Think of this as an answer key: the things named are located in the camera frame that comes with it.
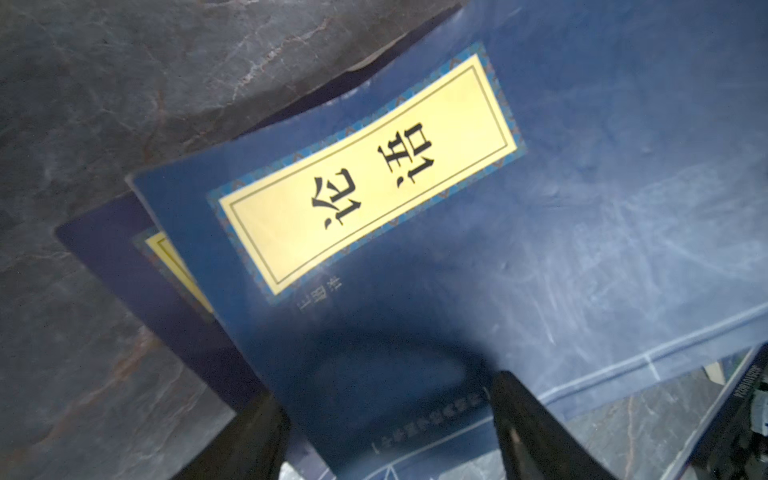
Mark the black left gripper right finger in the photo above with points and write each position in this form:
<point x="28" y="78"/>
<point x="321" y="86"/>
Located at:
<point x="532" y="442"/>

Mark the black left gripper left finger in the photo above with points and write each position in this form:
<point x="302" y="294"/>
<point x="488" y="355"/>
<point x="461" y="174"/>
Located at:
<point x="252" y="446"/>

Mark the navy book large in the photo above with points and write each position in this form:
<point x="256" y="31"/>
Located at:
<point x="571" y="191"/>

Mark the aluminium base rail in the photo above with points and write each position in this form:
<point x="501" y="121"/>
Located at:
<point x="730" y="442"/>

